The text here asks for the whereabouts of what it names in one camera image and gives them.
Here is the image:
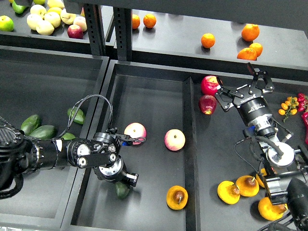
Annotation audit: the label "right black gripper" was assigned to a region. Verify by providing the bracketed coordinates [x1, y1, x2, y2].
[214, 62, 275, 127]

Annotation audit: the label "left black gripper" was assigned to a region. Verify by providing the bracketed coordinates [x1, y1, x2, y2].
[93, 156, 139, 187]

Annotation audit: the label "dark green avocado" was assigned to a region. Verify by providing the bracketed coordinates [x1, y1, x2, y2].
[115, 182, 131, 199]

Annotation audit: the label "yellow pear with brown stem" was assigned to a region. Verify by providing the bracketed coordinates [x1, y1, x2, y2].
[166, 185, 188, 210]

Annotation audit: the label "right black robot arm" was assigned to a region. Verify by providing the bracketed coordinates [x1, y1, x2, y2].
[215, 63, 308, 231]

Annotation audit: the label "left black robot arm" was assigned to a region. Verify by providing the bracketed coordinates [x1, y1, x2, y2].
[0, 113, 146, 199]

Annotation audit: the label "green avocado right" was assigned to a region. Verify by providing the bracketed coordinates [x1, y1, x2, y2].
[61, 132, 76, 140]

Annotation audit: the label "green avocado at tray edge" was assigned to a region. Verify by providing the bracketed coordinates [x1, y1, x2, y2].
[67, 107, 85, 125]

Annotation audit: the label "dark avocado upper left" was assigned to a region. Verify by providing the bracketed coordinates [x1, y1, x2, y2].
[21, 115, 41, 135]

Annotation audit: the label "yellow pear middle of group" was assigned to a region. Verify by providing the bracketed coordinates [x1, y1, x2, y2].
[236, 175, 259, 197]

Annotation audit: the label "yellow pear of group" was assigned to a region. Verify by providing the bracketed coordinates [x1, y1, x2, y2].
[217, 181, 241, 205]
[236, 175, 259, 197]

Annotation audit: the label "yellow pear left of group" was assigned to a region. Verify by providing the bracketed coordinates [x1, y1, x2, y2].
[217, 181, 241, 205]

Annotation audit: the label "pale yellow pear front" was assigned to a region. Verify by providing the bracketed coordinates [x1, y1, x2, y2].
[36, 20, 54, 36]

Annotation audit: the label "pale yellow pear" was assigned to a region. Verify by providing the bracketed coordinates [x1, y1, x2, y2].
[30, 4, 47, 18]
[36, 20, 54, 36]
[44, 12, 61, 28]
[26, 13, 43, 31]
[60, 9, 77, 25]

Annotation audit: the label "pale yellow pear right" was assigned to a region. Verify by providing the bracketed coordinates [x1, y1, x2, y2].
[60, 9, 77, 25]

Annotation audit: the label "pale yellow pear centre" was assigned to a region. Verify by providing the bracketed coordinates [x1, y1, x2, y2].
[44, 12, 61, 28]

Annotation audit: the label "pale yellow pear left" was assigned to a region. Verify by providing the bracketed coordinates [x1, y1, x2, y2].
[26, 13, 43, 31]

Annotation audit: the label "pale yellow pear back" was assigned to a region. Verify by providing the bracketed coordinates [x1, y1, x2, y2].
[30, 4, 47, 18]

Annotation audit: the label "orange front right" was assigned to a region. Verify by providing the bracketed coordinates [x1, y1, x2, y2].
[237, 48, 257, 61]

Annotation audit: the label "bright red apple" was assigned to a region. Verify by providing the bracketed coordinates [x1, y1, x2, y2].
[201, 75, 218, 96]

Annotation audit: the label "dark red apple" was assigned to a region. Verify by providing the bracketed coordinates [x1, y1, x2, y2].
[198, 95, 217, 115]

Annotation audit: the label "small orange right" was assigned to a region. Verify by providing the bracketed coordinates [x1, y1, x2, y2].
[249, 43, 263, 57]

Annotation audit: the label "pink apple left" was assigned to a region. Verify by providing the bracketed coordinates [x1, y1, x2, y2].
[124, 122, 147, 138]

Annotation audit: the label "pink apple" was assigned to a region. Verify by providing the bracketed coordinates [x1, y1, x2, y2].
[124, 122, 147, 138]
[164, 129, 186, 151]

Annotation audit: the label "orange cherry tomato bunch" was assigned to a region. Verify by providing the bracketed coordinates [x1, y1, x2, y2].
[278, 97, 299, 122]

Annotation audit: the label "large orange top right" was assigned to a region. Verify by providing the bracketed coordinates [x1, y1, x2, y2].
[241, 24, 260, 42]

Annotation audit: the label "orange centre of shelf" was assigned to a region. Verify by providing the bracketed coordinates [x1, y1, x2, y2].
[201, 33, 216, 49]

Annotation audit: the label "red chili peppers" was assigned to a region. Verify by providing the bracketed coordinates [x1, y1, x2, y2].
[297, 93, 308, 144]

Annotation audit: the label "pink apple right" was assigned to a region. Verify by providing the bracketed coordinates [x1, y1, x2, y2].
[164, 129, 186, 151]

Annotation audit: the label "black tray divider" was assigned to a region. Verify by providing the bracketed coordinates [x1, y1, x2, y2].
[182, 77, 201, 231]

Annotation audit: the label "red apple on shelf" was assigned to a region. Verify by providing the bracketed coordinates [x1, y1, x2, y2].
[67, 24, 84, 39]

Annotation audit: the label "pink peach on shelf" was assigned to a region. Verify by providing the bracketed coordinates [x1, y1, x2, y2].
[73, 16, 87, 32]

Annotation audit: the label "yellow lemon on shelf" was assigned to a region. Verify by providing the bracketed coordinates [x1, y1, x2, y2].
[47, 7, 62, 15]

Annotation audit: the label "green apple on shelf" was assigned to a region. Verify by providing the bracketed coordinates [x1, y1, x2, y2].
[0, 15, 14, 32]

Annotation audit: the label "green fruit top shelf corner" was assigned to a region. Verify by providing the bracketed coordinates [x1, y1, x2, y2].
[12, 1, 28, 14]

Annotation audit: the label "orange half hidden by post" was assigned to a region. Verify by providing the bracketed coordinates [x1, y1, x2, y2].
[132, 14, 141, 29]

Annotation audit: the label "black perforated shelf post right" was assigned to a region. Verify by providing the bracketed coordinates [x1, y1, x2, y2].
[113, 7, 132, 61]

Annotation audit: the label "black perforated shelf post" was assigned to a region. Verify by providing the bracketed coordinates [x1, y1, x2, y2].
[83, 3, 106, 56]
[113, 7, 132, 61]

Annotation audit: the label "black perforated shelf post left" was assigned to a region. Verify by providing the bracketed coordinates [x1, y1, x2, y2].
[83, 3, 106, 56]

